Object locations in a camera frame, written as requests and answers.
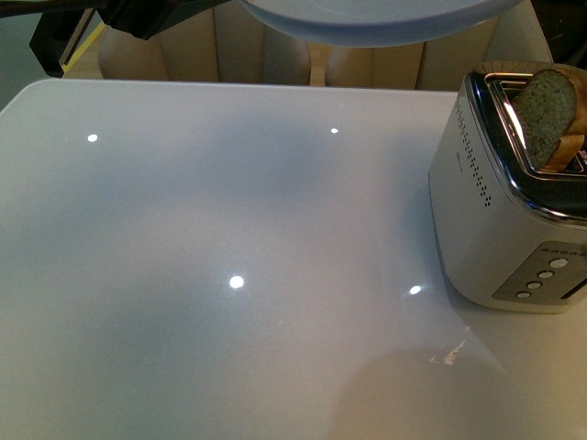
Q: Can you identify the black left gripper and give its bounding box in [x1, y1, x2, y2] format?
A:
[29, 0, 221, 78]

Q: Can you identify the grey round plate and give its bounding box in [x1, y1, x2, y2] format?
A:
[241, 0, 517, 48]

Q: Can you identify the slice of bread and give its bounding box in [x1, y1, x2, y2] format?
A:
[513, 64, 586, 172]

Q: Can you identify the beige chair left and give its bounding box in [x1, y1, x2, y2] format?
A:
[98, 1, 311, 85]

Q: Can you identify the beige chair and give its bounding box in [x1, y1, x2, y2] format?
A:
[98, 1, 311, 85]
[326, 1, 553, 91]

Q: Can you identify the beige chair right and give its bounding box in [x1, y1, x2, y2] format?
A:
[326, 1, 553, 91]

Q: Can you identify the white silver toaster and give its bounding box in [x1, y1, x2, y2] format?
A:
[428, 61, 586, 314]

